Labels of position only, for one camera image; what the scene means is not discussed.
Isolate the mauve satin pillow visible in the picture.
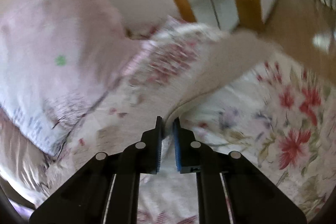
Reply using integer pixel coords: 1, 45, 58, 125
1, 110, 63, 207

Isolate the pink floral pillow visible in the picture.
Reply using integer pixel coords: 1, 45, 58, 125
1, 0, 145, 156

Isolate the floral beige bedspread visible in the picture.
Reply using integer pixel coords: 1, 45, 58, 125
55, 19, 335, 220

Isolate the beige cable knit sweater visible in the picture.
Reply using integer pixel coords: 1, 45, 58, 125
136, 29, 284, 224

